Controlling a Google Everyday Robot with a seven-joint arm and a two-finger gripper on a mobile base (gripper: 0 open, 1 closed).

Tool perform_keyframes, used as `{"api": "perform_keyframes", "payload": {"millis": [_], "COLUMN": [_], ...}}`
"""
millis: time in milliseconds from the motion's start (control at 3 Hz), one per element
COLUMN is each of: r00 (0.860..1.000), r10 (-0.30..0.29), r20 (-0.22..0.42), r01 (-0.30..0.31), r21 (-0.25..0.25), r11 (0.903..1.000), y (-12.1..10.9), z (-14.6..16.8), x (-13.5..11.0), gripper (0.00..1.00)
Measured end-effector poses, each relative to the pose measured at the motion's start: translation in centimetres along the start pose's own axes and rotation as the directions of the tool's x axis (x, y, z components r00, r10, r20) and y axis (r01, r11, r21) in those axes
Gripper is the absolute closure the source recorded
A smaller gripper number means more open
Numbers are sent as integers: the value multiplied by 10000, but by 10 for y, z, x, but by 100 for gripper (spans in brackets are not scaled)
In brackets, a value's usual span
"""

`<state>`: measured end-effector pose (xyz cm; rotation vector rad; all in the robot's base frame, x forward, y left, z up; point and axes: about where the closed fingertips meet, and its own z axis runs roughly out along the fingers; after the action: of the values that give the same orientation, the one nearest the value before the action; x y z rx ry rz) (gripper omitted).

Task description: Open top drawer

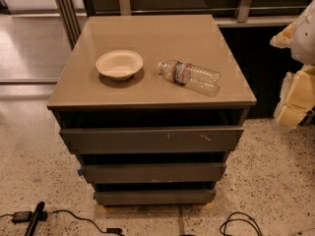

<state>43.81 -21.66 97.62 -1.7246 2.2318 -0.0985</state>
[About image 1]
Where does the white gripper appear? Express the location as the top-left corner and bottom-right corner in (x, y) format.
(270, 0), (315, 129)

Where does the grey top drawer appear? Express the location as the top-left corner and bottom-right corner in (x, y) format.
(60, 126), (243, 154)

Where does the grey drawer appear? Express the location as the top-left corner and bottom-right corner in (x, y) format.
(60, 126), (243, 154)
(94, 189), (216, 206)
(81, 162), (226, 184)

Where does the grey three-drawer cabinet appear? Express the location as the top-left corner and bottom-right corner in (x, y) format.
(47, 15), (256, 192)

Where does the grey bottom drawer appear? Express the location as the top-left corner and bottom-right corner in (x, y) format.
(94, 189), (216, 206)

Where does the grey middle drawer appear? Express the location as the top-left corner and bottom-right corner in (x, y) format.
(81, 162), (226, 184)

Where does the dark object at right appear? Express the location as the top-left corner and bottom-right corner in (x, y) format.
(299, 106), (315, 127)

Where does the clear plastic water bottle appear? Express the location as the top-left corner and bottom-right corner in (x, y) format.
(157, 60), (221, 97)

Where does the beige paper bowl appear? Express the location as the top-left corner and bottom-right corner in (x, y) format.
(95, 50), (143, 81)

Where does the black power adapter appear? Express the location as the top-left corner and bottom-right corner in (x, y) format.
(12, 211), (32, 223)

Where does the black coiled cable right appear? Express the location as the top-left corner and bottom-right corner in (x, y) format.
(219, 211), (264, 236)

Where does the black floor cable left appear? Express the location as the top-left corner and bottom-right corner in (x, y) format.
(47, 208), (124, 236)

